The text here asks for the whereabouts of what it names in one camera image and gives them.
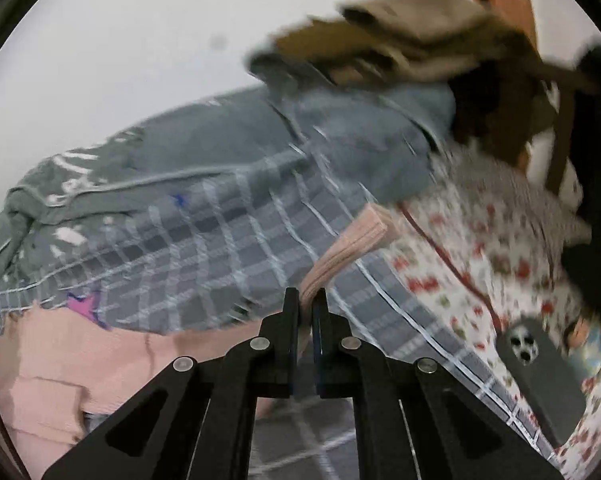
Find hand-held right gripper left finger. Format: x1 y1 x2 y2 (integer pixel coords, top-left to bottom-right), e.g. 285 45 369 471
40 287 300 480

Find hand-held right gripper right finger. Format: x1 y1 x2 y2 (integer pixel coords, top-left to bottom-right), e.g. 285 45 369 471
312 288 564 480

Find pink ribbed garment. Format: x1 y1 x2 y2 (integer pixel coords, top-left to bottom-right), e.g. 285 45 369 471
0 204 398 466

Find khaki folded clothes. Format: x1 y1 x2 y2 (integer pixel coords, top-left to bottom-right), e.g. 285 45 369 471
273 0 601 96

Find grey plaid star bedsheet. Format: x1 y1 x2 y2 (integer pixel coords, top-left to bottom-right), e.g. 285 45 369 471
0 145 546 480

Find white floral cloth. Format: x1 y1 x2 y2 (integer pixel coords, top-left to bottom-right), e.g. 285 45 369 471
380 150 601 476

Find grey-green printed blanket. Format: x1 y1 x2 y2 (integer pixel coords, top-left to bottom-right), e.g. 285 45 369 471
0 50 458 293

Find black smartphone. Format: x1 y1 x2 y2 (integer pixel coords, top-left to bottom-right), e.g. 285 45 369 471
495 317 587 448

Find grey speckled cloth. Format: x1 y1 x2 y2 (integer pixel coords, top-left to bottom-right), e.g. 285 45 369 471
450 152 593 251

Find dark cloth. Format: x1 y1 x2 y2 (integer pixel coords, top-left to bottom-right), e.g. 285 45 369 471
560 45 601 311

